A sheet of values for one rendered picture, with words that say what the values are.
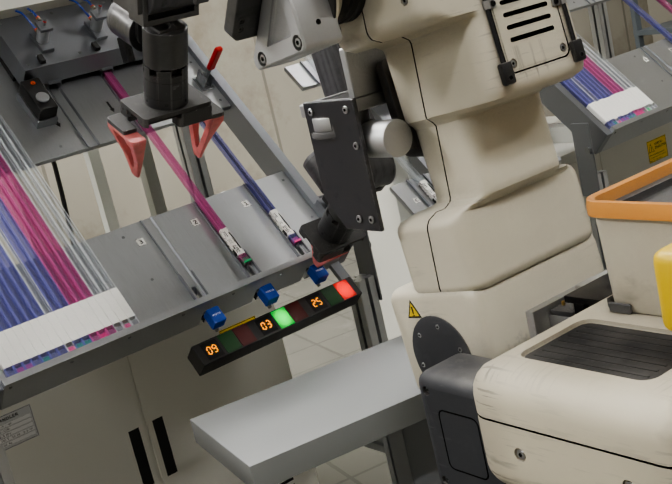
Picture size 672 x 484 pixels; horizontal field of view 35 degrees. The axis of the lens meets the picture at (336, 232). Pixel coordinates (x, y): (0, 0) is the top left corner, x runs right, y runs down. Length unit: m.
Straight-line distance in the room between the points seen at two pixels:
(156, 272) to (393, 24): 0.81
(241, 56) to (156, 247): 3.69
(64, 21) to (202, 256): 0.54
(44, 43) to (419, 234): 1.00
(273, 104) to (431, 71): 4.36
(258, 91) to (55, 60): 3.54
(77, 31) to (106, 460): 0.81
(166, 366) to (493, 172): 1.07
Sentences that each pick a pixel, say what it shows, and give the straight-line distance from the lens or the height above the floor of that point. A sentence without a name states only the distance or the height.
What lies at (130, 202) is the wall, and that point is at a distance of 5.29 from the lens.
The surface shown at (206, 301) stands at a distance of 1.76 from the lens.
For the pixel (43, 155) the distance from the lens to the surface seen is 1.93.
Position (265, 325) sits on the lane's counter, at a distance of 1.80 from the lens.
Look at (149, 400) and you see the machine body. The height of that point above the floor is 0.49.
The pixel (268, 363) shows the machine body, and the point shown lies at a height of 0.45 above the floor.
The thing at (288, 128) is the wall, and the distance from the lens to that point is 5.57.
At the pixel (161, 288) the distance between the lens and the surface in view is 1.78.
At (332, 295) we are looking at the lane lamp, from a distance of 1.87.
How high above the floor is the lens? 1.17
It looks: 13 degrees down
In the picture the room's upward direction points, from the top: 13 degrees counter-clockwise
